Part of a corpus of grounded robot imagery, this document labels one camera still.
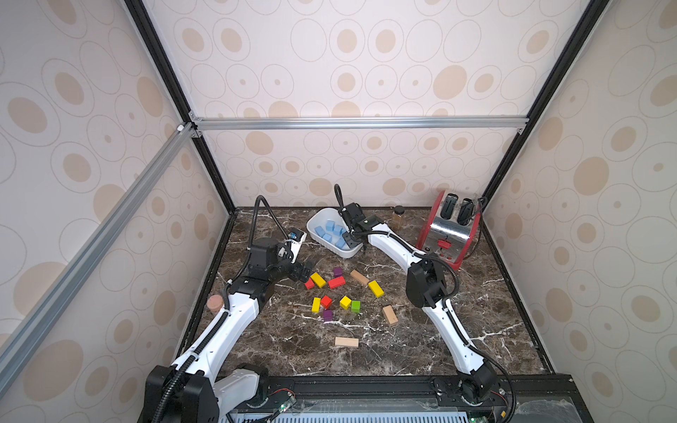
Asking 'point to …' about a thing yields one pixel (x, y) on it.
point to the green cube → (355, 307)
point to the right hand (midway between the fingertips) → (366, 232)
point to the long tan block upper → (360, 277)
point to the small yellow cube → (345, 302)
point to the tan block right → (390, 315)
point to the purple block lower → (328, 315)
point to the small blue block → (330, 226)
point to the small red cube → (326, 301)
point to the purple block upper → (338, 271)
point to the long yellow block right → (376, 289)
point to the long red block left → (309, 284)
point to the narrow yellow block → (316, 305)
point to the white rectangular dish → (319, 218)
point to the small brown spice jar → (398, 211)
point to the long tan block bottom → (348, 342)
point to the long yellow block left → (318, 279)
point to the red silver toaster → (446, 262)
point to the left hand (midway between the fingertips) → (309, 250)
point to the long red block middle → (336, 282)
